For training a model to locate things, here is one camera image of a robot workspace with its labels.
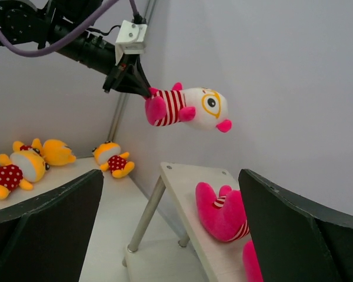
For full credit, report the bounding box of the pink panda plush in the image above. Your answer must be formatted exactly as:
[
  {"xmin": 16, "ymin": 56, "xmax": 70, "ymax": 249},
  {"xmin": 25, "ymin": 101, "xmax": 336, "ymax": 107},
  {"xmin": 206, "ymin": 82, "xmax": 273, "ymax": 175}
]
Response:
[
  {"xmin": 145, "ymin": 82, "xmax": 232, "ymax": 133},
  {"xmin": 195, "ymin": 182, "xmax": 250, "ymax": 243},
  {"xmin": 242, "ymin": 240, "xmax": 264, "ymax": 282}
]

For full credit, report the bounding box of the orange plush polka dress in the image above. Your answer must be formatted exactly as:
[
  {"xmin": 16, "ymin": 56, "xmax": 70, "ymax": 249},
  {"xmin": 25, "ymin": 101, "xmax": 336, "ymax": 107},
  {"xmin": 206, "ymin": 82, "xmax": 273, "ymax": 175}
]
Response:
[{"xmin": 0, "ymin": 150, "xmax": 50, "ymax": 200}]

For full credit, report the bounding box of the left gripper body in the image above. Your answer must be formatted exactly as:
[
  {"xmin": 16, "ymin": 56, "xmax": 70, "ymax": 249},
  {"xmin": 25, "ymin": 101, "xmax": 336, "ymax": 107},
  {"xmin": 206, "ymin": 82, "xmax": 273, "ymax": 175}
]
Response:
[{"xmin": 102, "ymin": 55, "xmax": 140, "ymax": 93}]

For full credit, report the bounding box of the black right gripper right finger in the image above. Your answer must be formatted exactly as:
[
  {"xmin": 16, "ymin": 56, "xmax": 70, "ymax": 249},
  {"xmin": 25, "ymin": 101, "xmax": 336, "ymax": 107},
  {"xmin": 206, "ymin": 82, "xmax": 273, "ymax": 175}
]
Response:
[{"xmin": 238, "ymin": 169, "xmax": 353, "ymax": 281}]

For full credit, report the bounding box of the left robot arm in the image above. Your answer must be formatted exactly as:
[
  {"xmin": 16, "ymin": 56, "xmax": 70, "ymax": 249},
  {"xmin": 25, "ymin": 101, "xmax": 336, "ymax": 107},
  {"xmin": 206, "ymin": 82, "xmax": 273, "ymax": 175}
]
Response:
[{"xmin": 0, "ymin": 1, "xmax": 151, "ymax": 98}]

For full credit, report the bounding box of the orange plush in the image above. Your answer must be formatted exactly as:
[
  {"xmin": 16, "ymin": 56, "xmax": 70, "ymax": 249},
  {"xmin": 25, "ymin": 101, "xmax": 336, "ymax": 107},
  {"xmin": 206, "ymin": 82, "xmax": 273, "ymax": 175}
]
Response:
[
  {"xmin": 92, "ymin": 140, "xmax": 135, "ymax": 179},
  {"xmin": 12, "ymin": 138, "xmax": 76, "ymax": 166}
]

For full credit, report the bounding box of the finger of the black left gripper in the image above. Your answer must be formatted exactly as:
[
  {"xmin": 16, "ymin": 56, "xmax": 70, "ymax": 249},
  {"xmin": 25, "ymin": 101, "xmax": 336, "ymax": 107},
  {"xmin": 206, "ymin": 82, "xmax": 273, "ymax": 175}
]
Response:
[
  {"xmin": 117, "ymin": 85, "xmax": 150, "ymax": 97},
  {"xmin": 134, "ymin": 57, "xmax": 151, "ymax": 96}
]

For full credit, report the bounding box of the white two-tier shelf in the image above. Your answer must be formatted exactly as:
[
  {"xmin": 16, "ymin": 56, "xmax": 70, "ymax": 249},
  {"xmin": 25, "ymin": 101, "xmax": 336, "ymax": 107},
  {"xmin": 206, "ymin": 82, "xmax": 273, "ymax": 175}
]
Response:
[{"xmin": 123, "ymin": 162, "xmax": 247, "ymax": 282}]

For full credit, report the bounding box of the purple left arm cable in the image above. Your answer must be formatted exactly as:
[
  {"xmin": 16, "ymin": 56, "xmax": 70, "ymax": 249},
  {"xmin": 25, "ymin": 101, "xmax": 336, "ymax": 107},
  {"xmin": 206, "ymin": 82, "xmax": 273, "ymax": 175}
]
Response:
[{"xmin": 0, "ymin": 0, "xmax": 142, "ymax": 58}]

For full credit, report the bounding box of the aluminium left frame rail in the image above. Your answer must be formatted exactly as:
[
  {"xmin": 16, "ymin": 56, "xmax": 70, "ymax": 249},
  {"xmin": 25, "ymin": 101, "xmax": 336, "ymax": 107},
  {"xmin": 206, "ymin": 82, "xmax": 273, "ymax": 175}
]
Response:
[{"xmin": 108, "ymin": 0, "xmax": 158, "ymax": 142}]

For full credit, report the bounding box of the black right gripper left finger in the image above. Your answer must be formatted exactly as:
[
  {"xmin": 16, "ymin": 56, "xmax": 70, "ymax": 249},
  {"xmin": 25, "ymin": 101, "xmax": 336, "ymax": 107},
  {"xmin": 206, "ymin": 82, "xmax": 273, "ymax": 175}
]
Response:
[{"xmin": 0, "ymin": 169, "xmax": 104, "ymax": 282}]

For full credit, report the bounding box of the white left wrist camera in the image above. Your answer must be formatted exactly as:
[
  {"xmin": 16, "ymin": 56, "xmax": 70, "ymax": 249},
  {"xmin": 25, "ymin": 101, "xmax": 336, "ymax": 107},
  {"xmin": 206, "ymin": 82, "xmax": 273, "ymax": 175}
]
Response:
[{"xmin": 114, "ymin": 20, "xmax": 148, "ymax": 65}]

